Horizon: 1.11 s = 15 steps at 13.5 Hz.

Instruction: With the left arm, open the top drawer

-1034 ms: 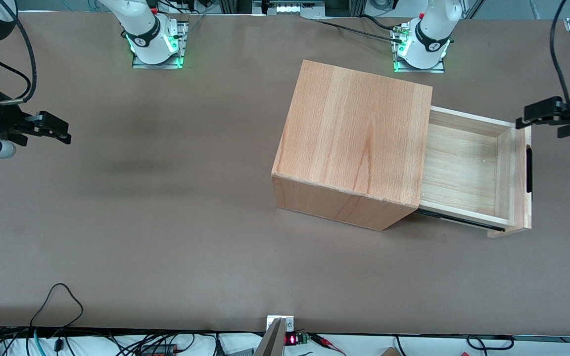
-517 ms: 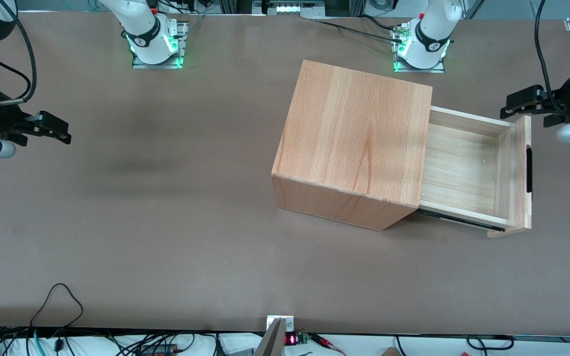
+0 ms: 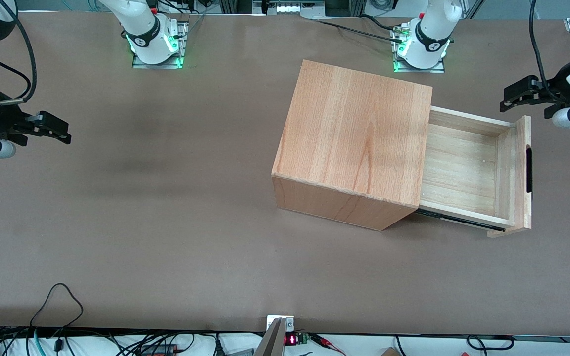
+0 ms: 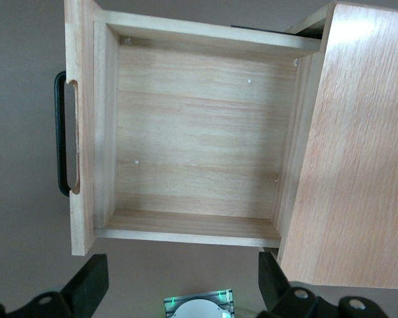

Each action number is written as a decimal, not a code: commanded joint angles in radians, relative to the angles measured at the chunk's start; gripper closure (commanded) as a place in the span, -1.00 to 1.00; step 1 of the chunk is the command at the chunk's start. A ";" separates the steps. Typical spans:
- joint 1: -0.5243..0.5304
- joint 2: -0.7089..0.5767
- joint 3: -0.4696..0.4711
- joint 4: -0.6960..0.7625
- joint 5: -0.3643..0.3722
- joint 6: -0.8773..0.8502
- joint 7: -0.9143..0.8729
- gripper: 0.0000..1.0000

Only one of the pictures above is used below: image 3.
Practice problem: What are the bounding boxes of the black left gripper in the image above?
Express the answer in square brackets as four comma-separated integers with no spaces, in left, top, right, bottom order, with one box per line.
[500,74,570,119]

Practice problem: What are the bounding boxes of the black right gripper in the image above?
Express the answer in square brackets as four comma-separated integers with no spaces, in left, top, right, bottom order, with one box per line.
[0,98,71,147]

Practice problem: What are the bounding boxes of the light wooden drawer cabinet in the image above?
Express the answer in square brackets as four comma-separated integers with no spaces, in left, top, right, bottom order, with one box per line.
[271,59,433,231]

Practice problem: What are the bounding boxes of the orange black device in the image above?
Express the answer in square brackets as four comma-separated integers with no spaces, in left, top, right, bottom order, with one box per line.
[139,344,183,356]

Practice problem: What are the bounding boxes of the white power strip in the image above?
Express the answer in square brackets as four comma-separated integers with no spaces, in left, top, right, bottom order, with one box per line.
[253,0,326,18]

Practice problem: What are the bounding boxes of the grey metal bar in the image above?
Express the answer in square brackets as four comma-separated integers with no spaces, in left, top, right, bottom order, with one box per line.
[253,318,286,356]

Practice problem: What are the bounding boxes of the red black clip leads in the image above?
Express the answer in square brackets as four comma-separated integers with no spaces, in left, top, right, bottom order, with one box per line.
[309,333,347,356]

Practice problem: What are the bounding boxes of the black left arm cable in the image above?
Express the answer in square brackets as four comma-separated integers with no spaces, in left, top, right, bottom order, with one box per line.
[528,0,565,104]

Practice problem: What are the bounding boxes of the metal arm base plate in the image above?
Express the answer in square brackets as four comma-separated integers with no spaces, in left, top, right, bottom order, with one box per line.
[132,20,189,69]
[392,22,446,74]

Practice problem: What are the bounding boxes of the thin black looped cable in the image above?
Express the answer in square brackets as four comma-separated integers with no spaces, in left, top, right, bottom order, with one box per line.
[30,283,84,330]

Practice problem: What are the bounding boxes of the black cable to arm base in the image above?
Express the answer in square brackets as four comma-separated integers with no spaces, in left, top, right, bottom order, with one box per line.
[314,15,407,44]

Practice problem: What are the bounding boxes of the black coiled cable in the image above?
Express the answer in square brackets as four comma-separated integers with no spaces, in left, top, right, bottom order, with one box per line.
[466,335,515,351]

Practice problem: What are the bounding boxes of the small metal bracket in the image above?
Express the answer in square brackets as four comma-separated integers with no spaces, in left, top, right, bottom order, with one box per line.
[266,315,295,333]

